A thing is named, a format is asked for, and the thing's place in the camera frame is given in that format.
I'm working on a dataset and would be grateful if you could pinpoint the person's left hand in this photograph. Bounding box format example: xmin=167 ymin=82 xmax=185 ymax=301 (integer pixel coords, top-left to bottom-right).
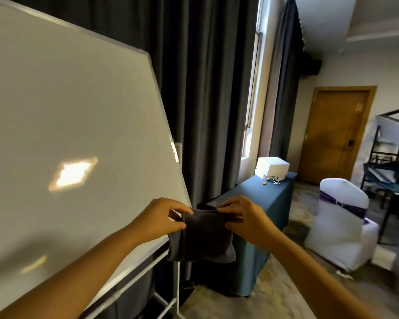
xmin=128 ymin=197 xmax=194 ymax=247

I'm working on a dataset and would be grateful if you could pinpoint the person's right hand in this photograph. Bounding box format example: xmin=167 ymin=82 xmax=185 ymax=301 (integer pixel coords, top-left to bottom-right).
xmin=216 ymin=195 xmax=283 ymax=251

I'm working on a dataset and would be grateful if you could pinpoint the dark grey cloth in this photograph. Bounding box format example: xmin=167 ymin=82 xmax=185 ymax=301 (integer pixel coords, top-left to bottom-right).
xmin=167 ymin=205 xmax=237 ymax=264

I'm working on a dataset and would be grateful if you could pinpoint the person's left forearm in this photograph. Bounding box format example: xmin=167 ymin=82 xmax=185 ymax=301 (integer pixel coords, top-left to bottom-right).
xmin=0 ymin=225 xmax=143 ymax=319

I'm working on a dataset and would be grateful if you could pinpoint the person's right forearm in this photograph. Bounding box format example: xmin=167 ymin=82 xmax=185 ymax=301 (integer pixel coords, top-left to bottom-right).
xmin=269 ymin=233 xmax=379 ymax=319

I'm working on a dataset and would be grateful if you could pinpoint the table with teal cloth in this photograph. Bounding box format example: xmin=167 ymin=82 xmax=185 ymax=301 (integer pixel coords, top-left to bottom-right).
xmin=191 ymin=171 xmax=298 ymax=298

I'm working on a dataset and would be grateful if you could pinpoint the white box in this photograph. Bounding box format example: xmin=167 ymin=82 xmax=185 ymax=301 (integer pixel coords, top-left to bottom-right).
xmin=255 ymin=157 xmax=290 ymax=182

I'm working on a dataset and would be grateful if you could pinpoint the white whiteboard stand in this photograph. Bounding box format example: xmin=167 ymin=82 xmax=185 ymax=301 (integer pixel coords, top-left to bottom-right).
xmin=83 ymin=241 xmax=187 ymax=319

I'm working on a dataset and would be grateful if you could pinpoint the white covered chair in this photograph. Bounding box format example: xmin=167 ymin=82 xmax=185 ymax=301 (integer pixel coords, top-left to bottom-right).
xmin=303 ymin=178 xmax=380 ymax=272

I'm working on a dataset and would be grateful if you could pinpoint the purple chair sash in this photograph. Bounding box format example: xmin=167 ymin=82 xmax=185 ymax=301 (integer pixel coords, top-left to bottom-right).
xmin=319 ymin=190 xmax=370 ymax=224

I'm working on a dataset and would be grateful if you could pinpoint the dark grey curtain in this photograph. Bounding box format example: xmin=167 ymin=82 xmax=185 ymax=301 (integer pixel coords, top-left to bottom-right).
xmin=2 ymin=0 xmax=260 ymax=210

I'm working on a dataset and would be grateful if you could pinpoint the wooden door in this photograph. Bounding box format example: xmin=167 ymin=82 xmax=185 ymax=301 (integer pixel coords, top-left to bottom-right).
xmin=297 ymin=86 xmax=378 ymax=186

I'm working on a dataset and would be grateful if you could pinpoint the window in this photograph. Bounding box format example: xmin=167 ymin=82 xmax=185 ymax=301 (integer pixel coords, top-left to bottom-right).
xmin=240 ymin=0 xmax=273 ymax=161

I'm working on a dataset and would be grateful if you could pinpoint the white whiteboard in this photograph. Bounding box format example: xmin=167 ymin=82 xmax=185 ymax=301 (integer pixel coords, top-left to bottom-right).
xmin=0 ymin=0 xmax=192 ymax=319

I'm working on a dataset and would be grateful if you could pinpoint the grey brown curtain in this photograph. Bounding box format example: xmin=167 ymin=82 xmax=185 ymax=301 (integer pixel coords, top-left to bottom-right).
xmin=258 ymin=0 xmax=305 ymax=161

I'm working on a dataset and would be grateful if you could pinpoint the black metal frame table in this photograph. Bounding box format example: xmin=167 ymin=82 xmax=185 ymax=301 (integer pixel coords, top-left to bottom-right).
xmin=360 ymin=105 xmax=399 ymax=245

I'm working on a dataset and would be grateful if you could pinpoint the black wall speaker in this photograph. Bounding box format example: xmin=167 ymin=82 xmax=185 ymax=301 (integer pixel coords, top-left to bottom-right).
xmin=301 ymin=51 xmax=322 ymax=77

